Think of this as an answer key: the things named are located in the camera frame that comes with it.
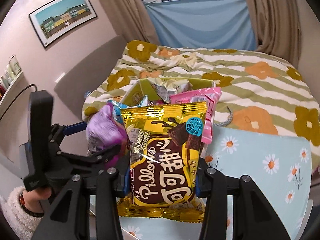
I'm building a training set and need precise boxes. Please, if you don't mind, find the person's left hand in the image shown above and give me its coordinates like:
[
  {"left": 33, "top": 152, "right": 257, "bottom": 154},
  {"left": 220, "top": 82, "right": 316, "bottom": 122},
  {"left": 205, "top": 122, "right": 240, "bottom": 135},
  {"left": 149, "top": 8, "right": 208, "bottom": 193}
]
[{"left": 22, "top": 187, "right": 52, "bottom": 213}]

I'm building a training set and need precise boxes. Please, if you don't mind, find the green white snack bag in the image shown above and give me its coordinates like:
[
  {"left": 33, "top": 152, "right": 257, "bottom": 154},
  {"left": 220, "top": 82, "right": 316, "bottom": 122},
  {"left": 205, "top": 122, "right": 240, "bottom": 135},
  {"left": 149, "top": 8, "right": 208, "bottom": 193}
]
[{"left": 148, "top": 77, "right": 193, "bottom": 103}]

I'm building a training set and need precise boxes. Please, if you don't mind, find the beige curtain right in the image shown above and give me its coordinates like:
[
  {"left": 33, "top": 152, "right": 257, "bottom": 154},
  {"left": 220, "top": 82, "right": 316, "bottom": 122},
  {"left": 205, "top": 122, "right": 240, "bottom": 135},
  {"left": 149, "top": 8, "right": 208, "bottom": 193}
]
[{"left": 246, "top": 0, "right": 301, "bottom": 67}]

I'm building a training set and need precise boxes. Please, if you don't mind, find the beige curtain left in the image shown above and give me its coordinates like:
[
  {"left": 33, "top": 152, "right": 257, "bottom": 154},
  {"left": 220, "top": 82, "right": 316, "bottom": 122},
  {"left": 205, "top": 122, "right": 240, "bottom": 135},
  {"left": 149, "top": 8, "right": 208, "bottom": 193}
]
[{"left": 99, "top": 0, "right": 160, "bottom": 45}]

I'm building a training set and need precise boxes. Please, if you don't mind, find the blue white snack bag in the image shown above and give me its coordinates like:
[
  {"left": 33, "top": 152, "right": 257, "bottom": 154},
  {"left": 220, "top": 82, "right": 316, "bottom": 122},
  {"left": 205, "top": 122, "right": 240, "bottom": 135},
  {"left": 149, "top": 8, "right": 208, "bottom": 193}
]
[{"left": 107, "top": 94, "right": 149, "bottom": 124}]

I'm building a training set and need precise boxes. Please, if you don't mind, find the green cardboard storage box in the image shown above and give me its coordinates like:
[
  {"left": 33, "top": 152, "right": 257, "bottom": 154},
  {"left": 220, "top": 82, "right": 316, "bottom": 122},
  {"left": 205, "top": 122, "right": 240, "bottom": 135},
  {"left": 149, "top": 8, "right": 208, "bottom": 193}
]
[{"left": 120, "top": 77, "right": 215, "bottom": 106}]

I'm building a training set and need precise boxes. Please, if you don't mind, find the grey headboard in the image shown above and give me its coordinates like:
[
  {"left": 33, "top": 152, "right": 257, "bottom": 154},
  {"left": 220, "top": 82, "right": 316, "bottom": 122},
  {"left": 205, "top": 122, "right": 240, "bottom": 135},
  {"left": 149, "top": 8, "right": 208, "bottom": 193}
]
[{"left": 54, "top": 35, "right": 126, "bottom": 119}]

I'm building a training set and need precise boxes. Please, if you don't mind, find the beige curtain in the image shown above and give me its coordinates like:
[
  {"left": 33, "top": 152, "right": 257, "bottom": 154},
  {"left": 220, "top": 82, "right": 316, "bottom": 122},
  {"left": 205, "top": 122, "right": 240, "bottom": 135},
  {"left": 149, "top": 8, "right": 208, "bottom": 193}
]
[
  {"left": 246, "top": 0, "right": 301, "bottom": 67},
  {"left": 99, "top": 0, "right": 160, "bottom": 45}
]

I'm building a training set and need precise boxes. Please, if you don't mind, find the light blue window cloth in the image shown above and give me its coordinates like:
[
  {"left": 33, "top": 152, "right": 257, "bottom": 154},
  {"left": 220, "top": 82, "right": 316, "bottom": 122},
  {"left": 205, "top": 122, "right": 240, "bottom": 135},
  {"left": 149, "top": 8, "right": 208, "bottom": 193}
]
[{"left": 145, "top": 0, "right": 257, "bottom": 50}]

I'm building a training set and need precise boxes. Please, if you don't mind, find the wall shelf with items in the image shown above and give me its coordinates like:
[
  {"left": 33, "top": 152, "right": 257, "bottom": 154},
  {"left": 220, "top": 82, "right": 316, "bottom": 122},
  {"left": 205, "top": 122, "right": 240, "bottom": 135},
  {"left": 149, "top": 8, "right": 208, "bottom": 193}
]
[{"left": 1, "top": 55, "right": 24, "bottom": 103}]

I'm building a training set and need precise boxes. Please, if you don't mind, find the purple snack bag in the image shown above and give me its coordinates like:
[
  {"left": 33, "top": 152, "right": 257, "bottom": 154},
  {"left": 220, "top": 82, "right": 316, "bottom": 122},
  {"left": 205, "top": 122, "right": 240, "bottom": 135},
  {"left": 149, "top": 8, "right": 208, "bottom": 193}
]
[{"left": 86, "top": 102, "right": 127, "bottom": 169}]

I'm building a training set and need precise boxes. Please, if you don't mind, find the black cable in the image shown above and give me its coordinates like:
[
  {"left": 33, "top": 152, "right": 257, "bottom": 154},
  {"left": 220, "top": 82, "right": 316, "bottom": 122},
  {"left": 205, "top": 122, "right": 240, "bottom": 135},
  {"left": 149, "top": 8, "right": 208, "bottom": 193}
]
[{"left": 0, "top": 83, "right": 38, "bottom": 122}]

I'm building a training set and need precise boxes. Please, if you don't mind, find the framed houses picture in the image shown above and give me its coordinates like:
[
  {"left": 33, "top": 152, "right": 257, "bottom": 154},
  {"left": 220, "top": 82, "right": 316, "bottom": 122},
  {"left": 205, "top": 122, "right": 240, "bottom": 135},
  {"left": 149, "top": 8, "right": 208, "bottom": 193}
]
[{"left": 29, "top": 0, "right": 97, "bottom": 48}]

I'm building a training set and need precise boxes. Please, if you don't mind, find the beaded bracelet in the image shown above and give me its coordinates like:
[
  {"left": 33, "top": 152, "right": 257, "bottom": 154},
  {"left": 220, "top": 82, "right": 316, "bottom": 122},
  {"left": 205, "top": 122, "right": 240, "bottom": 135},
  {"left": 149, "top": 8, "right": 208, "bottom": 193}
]
[{"left": 18, "top": 191, "right": 45, "bottom": 218}]

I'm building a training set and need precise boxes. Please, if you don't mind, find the floral striped green duvet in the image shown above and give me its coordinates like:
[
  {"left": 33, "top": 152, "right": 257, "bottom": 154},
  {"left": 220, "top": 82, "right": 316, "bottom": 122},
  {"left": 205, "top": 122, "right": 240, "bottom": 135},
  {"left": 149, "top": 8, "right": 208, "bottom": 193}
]
[{"left": 82, "top": 40, "right": 319, "bottom": 155}]

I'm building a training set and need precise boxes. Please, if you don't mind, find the pink striped barcode snack bag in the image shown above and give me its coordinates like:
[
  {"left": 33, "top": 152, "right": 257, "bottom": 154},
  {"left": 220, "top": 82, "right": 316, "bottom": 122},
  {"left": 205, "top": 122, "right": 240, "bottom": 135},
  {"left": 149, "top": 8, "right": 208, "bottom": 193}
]
[{"left": 169, "top": 87, "right": 222, "bottom": 145}]

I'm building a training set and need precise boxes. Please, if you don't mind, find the gold Pillows chocolate snack bag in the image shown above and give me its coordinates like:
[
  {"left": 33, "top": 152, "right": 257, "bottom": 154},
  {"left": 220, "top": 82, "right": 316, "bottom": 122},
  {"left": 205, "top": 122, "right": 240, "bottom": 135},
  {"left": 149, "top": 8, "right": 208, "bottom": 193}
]
[{"left": 118, "top": 101, "right": 207, "bottom": 223}]

